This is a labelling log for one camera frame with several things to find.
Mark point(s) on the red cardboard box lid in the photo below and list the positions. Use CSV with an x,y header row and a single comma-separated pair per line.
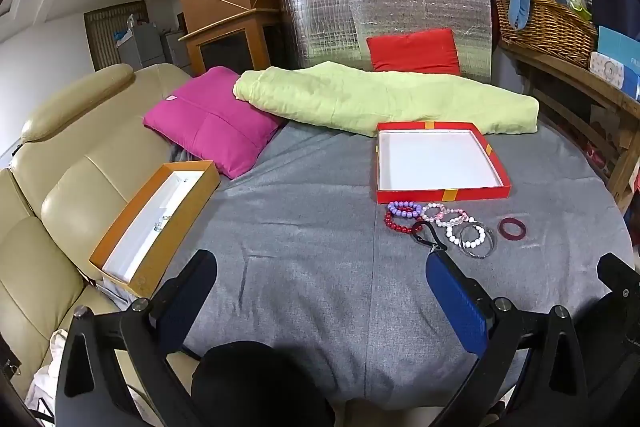
x,y
440,196

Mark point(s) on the blue cardboard box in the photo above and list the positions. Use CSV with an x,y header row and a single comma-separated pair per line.
x,y
620,44

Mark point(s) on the red cushion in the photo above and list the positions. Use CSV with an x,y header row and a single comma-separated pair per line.
x,y
412,52

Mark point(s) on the silver metal bangle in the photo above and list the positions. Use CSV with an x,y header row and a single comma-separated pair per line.
x,y
489,247

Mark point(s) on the orange cardboard box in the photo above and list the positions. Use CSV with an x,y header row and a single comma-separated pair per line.
x,y
120,227

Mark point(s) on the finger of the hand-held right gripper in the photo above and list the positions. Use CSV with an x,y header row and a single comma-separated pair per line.
x,y
620,279

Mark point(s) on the wooden bench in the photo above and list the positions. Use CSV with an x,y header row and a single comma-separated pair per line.
x,y
565,72

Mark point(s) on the white tissue box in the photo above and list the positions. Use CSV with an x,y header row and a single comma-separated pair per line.
x,y
606,68

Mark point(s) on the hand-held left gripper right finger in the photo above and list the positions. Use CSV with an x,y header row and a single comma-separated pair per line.
x,y
455,297

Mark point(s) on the wicker basket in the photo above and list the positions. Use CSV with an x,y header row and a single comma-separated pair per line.
x,y
550,29

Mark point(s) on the silver earrings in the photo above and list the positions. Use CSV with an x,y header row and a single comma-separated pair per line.
x,y
162,224

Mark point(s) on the magenta cushion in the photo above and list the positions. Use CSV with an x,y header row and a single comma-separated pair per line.
x,y
210,122

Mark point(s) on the grey fabric cover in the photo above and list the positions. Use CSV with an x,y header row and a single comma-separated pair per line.
x,y
310,257

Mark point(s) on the light green quilt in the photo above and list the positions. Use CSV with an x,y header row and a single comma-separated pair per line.
x,y
380,97

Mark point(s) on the beige leather sofa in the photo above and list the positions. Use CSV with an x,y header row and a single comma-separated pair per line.
x,y
70,147

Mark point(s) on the white fabric bag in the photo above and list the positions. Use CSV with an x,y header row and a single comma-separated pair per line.
x,y
47,372

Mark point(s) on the silver foil insulation mat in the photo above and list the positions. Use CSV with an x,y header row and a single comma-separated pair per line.
x,y
320,22

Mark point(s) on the white refrigerator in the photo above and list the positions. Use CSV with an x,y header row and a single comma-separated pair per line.
x,y
142,47

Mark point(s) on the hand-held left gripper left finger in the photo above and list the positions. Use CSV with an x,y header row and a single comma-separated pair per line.
x,y
192,287

